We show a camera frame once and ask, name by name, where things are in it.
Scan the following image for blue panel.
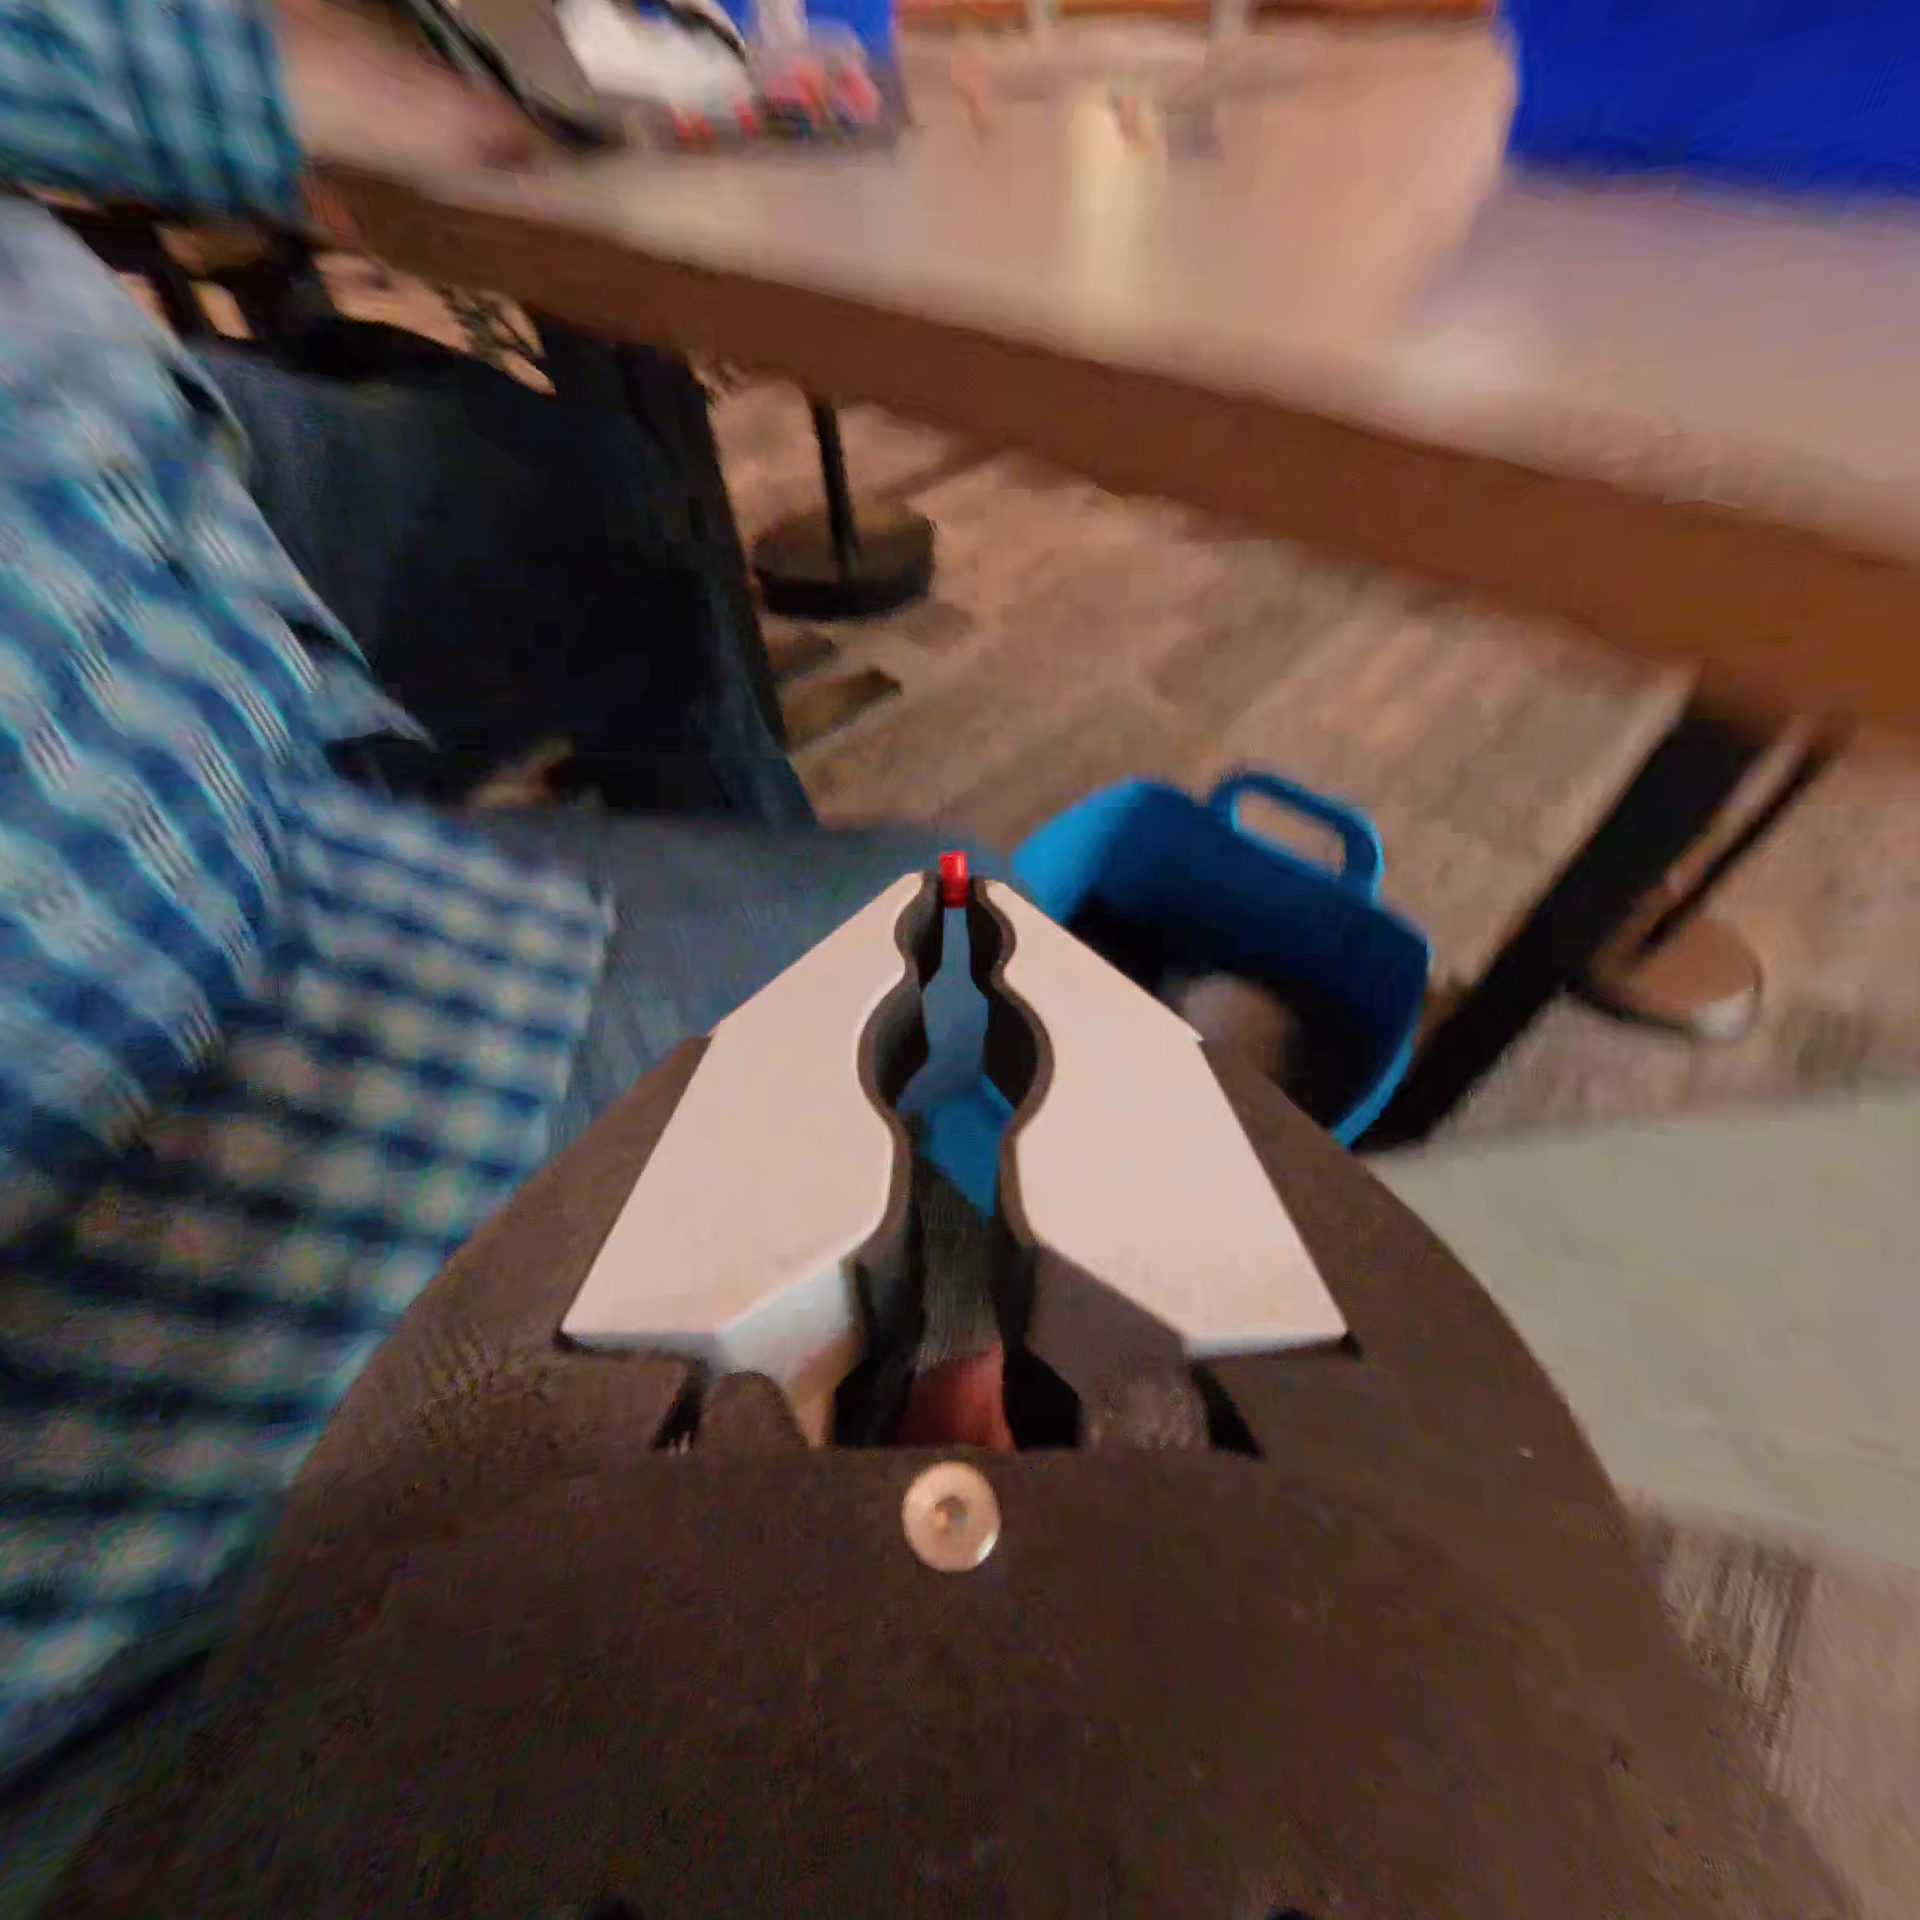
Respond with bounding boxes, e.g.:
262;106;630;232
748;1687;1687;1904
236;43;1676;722
1499;0;1920;202

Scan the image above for clutter of items on table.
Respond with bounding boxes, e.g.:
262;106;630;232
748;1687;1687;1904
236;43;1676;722
563;0;905;154

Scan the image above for silver table foot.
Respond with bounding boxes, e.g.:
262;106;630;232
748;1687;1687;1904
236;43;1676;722
1585;915;1766;1047

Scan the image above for black round table base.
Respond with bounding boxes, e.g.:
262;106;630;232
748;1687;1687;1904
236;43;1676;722
750;399;940;621

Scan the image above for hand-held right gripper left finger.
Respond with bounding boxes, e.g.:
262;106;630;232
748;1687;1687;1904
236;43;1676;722
563;874;924;1416

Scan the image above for person's plaid shirt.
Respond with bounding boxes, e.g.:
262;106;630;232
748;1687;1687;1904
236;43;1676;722
0;0;614;1789

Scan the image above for black slanted table leg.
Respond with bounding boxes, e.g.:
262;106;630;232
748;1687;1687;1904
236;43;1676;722
1358;718;1854;1158

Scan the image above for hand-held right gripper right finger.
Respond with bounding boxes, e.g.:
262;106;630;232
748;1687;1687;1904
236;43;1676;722
983;882;1347;1361

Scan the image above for person's blue jeans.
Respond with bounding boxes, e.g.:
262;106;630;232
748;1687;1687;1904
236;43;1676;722
195;323;1021;1144

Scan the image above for blue plastic bin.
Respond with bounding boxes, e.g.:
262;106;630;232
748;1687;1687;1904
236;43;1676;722
901;774;1433;1216

